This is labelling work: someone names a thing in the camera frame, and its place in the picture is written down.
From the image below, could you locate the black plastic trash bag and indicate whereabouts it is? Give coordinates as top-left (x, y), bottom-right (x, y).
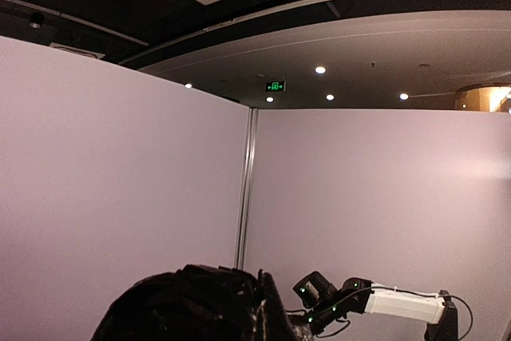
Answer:
top-left (92, 264), bottom-right (314, 341)

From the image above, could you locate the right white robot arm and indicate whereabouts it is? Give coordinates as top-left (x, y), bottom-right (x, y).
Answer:
top-left (293, 271), bottom-right (461, 340)

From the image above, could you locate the green exit sign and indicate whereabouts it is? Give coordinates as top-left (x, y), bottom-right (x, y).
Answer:
top-left (265, 81), bottom-right (286, 93)

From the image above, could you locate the right aluminium frame post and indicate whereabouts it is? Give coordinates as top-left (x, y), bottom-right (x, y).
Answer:
top-left (234, 108), bottom-right (259, 269)

